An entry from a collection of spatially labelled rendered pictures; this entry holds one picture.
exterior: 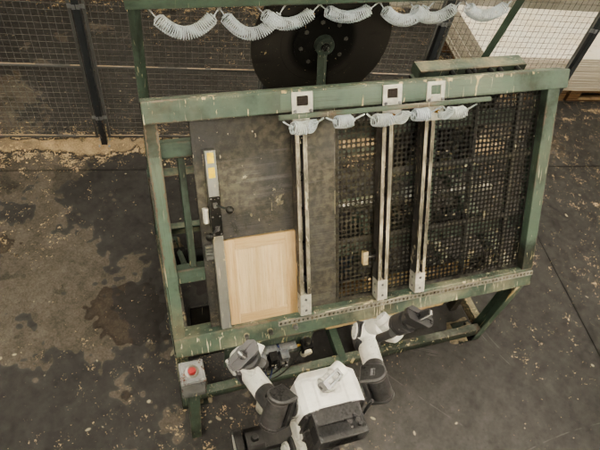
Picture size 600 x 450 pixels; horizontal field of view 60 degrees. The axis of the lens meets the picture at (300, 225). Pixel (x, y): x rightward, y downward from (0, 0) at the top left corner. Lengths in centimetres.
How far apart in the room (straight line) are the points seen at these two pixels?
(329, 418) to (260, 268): 93
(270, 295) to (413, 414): 148
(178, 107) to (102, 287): 207
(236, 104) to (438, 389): 249
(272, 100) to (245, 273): 89
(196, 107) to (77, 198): 248
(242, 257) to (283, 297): 34
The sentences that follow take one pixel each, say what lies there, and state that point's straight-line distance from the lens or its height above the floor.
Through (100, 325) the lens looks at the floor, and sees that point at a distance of 393.
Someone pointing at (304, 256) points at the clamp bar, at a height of 120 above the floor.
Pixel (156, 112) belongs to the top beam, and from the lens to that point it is 232.
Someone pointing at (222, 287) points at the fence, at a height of 111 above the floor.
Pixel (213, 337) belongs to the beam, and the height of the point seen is 88.
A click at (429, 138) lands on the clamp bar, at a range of 281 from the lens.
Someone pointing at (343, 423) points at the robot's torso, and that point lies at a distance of 214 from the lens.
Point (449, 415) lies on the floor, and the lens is 390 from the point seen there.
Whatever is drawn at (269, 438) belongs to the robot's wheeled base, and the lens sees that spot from 336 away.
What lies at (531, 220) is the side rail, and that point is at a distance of 341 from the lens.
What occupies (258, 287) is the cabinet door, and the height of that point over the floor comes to 105.
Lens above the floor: 340
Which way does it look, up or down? 50 degrees down
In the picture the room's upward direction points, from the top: 12 degrees clockwise
